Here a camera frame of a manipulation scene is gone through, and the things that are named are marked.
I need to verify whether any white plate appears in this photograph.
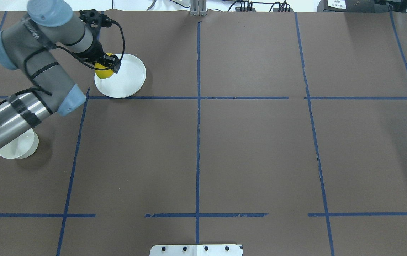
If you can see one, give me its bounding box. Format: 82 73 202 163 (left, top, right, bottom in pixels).
94 53 147 98

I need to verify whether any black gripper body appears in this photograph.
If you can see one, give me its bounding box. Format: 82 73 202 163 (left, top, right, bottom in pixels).
79 39 113 68

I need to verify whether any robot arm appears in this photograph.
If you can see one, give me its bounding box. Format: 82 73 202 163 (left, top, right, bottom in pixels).
0 0 122 149

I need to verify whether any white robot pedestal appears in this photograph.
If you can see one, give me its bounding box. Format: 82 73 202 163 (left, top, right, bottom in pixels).
149 244 244 256

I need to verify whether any aluminium frame post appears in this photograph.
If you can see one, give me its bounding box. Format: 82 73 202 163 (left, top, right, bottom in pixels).
190 0 208 17

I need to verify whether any yellow lemon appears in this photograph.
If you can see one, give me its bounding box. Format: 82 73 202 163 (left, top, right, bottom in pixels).
94 53 117 79

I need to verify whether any white bowl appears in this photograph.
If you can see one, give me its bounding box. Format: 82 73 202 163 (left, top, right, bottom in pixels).
0 129 39 159

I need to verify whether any black box with label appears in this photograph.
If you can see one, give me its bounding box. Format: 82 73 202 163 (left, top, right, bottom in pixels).
316 0 389 13

